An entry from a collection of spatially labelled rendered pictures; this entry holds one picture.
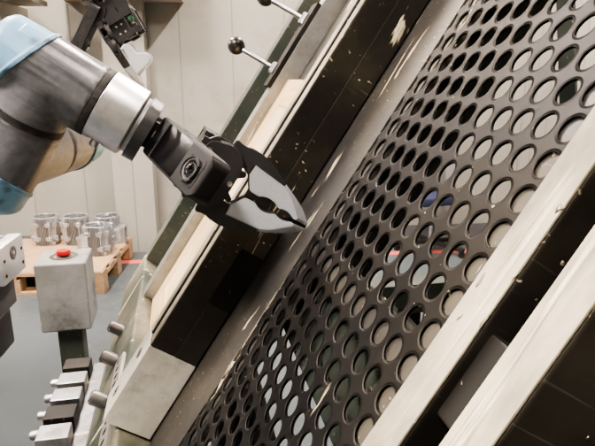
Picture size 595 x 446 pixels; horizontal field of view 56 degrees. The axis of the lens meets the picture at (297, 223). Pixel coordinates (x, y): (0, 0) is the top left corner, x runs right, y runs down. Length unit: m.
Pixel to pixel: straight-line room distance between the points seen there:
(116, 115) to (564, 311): 0.47
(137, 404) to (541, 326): 0.67
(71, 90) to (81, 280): 0.94
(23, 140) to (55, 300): 0.93
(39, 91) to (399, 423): 0.46
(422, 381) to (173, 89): 4.37
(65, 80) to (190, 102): 3.97
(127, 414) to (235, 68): 3.88
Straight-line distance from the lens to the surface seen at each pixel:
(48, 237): 4.46
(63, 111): 0.60
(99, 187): 4.74
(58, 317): 1.52
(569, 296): 0.21
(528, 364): 0.21
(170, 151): 0.56
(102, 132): 0.59
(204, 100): 4.54
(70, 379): 1.28
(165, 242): 1.49
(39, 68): 0.59
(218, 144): 0.59
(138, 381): 0.80
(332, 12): 1.24
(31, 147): 0.62
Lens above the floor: 1.37
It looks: 15 degrees down
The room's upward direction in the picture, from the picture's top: straight up
